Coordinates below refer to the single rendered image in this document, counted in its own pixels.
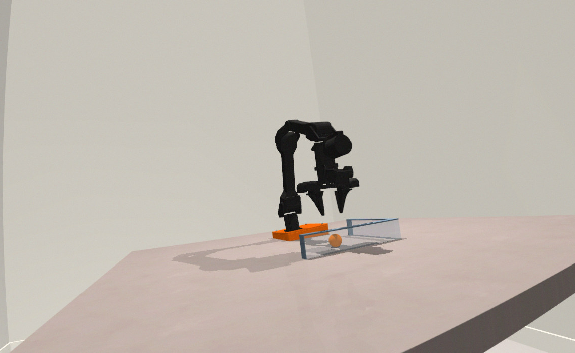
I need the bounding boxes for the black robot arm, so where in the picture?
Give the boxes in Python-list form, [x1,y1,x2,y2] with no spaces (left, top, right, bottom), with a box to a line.
[275,119,353,232]

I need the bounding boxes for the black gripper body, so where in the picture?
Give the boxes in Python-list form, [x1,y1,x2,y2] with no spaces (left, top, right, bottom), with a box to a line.
[297,160,359,193]

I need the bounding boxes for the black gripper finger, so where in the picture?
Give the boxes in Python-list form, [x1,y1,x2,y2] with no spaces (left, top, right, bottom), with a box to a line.
[335,188,352,213]
[306,191,324,216]

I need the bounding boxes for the low clear glass walls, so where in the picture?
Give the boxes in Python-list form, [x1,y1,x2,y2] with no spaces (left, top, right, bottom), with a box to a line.
[304,220,401,259]

